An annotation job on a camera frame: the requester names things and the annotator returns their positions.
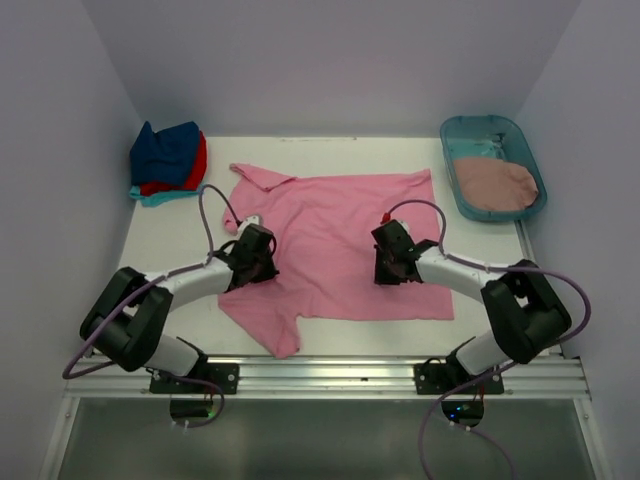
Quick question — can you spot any salmon pink cloth in bin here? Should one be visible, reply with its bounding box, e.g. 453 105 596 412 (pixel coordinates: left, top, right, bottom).
453 157 539 212

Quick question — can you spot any pink t-shirt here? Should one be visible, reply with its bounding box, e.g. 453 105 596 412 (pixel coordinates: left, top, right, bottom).
218 163 454 358

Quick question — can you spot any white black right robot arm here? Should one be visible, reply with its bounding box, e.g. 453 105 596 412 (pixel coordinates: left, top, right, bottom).
372 220 572 394

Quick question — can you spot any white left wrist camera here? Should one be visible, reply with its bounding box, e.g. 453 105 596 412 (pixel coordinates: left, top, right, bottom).
237 214 263 236

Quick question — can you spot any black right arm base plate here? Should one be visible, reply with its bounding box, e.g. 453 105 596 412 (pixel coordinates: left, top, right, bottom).
413 357 505 395

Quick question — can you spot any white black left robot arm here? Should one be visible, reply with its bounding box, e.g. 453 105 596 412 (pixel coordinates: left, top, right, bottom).
79 224 278 393

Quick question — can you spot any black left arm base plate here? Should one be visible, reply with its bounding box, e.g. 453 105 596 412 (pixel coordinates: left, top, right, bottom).
149 363 240 395

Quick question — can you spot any teal plastic bin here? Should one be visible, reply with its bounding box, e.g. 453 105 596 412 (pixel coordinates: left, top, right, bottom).
439 115 547 223

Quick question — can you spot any folded blue t-shirt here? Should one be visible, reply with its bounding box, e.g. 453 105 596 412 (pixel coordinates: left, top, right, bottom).
129 121 200 186

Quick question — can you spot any folded red t-shirt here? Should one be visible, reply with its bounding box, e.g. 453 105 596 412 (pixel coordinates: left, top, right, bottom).
139 132 208 197

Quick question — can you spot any folded teal t-shirt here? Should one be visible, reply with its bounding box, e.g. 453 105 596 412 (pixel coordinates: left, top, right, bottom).
129 186 199 208

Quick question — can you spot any aluminium mounting rail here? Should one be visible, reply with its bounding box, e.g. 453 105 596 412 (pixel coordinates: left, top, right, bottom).
64 355 590 400

